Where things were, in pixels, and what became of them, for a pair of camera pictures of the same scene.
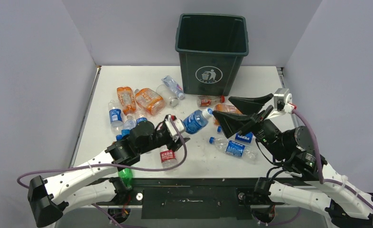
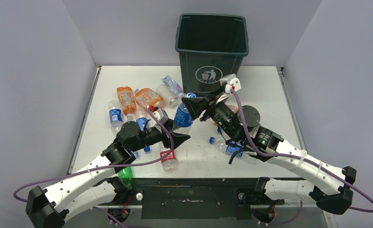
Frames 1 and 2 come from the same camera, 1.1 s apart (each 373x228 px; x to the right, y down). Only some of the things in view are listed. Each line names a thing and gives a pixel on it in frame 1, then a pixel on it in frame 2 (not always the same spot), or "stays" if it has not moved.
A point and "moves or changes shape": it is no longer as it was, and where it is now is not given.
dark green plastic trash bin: [211, 47] stays
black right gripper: [230, 122] to [196, 105]
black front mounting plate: [193, 199] stays
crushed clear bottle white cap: [168, 81] stays
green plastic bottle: [126, 175] stays
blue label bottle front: [196, 120] moves or changes shape
